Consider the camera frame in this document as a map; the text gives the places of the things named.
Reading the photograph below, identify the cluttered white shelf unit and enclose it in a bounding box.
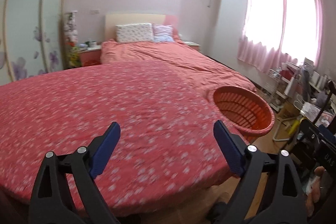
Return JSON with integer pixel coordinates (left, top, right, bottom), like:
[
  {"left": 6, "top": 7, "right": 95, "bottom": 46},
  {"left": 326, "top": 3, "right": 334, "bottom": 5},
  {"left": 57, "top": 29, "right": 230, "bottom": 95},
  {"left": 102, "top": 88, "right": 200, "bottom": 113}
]
[{"left": 278, "top": 57, "right": 336, "bottom": 125}]

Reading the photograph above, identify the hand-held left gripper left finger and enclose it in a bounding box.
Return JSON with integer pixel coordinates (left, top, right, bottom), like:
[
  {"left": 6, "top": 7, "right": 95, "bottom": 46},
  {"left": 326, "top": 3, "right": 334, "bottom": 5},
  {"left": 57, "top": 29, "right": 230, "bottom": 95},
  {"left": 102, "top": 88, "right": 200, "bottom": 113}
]
[{"left": 29, "top": 122, "right": 121, "bottom": 224}]

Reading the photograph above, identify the pink duvet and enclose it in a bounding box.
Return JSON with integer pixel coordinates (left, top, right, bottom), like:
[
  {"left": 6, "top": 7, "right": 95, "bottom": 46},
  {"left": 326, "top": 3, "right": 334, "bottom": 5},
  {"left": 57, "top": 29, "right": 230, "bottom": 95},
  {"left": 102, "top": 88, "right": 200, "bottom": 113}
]
[{"left": 100, "top": 39, "right": 258, "bottom": 95}]

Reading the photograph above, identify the pink striped pillow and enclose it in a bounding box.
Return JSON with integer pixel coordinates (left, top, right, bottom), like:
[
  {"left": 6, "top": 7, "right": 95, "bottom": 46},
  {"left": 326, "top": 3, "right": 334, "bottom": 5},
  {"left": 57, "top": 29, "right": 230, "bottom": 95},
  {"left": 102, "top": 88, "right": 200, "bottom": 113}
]
[{"left": 152, "top": 25, "right": 175, "bottom": 43}]

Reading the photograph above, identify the pink nightstand with clutter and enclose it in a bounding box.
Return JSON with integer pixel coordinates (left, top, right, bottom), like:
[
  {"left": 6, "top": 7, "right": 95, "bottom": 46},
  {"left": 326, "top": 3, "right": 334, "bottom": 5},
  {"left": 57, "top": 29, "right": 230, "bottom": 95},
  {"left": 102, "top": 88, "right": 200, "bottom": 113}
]
[{"left": 78, "top": 40, "right": 102, "bottom": 67}]

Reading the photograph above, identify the pink curtain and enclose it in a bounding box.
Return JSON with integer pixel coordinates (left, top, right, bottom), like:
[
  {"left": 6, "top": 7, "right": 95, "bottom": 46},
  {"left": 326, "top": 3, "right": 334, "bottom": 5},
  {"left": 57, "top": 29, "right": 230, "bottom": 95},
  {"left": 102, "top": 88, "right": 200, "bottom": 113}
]
[{"left": 237, "top": 0, "right": 323, "bottom": 74}]

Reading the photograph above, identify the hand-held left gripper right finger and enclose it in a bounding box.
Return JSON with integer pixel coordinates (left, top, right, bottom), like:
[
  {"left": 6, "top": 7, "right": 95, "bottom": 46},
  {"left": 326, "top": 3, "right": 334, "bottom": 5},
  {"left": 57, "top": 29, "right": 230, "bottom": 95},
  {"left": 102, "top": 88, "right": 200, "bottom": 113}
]
[{"left": 213, "top": 120, "right": 308, "bottom": 224}]

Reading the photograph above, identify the artificial flower column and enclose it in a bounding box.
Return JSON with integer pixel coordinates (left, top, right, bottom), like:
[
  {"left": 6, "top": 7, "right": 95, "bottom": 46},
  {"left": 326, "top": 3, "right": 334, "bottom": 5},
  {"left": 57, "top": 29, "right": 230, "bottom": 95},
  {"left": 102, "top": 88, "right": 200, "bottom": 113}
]
[{"left": 63, "top": 11, "right": 81, "bottom": 70}]

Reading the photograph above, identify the grey hanging cloth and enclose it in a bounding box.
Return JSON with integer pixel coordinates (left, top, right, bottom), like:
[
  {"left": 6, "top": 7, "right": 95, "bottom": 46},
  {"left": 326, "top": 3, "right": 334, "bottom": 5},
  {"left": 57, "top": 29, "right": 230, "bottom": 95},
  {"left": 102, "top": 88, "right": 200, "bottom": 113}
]
[{"left": 299, "top": 67, "right": 312, "bottom": 102}]

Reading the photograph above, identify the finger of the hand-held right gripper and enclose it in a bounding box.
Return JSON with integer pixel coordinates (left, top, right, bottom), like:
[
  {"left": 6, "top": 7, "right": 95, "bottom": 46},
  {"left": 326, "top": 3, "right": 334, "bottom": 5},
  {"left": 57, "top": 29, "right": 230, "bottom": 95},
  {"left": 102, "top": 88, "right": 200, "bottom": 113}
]
[{"left": 298, "top": 119, "right": 336, "bottom": 161}]

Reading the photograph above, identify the wardrobe with purple flowers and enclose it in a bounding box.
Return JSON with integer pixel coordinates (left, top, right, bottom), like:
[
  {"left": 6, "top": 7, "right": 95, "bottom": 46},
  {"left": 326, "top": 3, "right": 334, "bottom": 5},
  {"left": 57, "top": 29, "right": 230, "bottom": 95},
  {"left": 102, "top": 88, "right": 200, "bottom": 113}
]
[{"left": 0, "top": 0, "right": 70, "bottom": 86}]

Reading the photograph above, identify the white-topped nightstand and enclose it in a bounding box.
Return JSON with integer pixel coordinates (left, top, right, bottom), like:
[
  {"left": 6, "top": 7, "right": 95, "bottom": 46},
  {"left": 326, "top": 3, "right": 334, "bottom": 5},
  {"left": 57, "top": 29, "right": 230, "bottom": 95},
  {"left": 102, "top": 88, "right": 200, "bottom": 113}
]
[{"left": 181, "top": 40, "right": 201, "bottom": 53}]

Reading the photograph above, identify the white wire rack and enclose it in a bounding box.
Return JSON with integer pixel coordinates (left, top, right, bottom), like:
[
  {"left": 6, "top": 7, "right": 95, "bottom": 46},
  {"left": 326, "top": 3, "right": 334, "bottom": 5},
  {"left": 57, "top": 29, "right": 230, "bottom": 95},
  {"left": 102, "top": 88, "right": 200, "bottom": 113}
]
[{"left": 262, "top": 69, "right": 283, "bottom": 109}]

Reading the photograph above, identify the beige and pink headboard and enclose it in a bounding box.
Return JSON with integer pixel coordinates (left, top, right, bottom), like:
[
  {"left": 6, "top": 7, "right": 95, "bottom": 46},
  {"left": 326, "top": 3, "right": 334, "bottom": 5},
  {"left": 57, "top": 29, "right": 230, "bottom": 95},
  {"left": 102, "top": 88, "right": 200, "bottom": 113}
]
[{"left": 105, "top": 13, "right": 179, "bottom": 41}]

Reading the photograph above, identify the yellow object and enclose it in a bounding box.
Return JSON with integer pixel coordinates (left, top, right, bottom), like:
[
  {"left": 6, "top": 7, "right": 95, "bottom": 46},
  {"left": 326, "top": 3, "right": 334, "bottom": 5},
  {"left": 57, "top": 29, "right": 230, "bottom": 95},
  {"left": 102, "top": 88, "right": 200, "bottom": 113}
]
[{"left": 288, "top": 119, "right": 301, "bottom": 136}]

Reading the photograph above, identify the person's right hand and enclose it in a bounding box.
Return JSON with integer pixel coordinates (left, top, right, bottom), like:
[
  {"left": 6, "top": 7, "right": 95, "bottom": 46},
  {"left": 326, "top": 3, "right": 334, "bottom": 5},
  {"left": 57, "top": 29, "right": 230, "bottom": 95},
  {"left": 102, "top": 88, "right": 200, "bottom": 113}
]
[{"left": 305, "top": 166, "right": 328, "bottom": 211}]

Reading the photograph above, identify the orange plastic basket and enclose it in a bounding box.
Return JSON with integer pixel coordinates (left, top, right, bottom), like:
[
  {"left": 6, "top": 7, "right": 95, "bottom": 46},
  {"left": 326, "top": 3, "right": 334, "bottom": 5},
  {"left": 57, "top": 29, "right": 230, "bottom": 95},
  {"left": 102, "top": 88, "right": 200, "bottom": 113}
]
[{"left": 207, "top": 86, "right": 275, "bottom": 141}]

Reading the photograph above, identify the white floral pillow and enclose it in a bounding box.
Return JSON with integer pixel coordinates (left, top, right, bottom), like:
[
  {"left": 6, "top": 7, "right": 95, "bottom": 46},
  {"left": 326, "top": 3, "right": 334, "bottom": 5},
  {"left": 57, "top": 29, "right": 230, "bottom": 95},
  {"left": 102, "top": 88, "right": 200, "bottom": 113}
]
[{"left": 115, "top": 23, "right": 154, "bottom": 43}]

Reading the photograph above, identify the red floral blanket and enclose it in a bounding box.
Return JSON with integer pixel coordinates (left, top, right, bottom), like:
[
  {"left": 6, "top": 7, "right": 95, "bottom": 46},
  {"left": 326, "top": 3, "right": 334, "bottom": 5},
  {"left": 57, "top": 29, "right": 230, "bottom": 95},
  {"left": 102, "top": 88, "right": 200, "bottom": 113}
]
[{"left": 0, "top": 63, "right": 256, "bottom": 211}]

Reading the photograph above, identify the white tube frame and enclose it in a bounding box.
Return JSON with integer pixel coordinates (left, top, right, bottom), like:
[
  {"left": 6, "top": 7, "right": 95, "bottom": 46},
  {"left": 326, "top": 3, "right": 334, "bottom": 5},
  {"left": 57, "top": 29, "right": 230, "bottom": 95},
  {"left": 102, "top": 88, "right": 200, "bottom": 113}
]
[{"left": 272, "top": 119, "right": 292, "bottom": 142}]

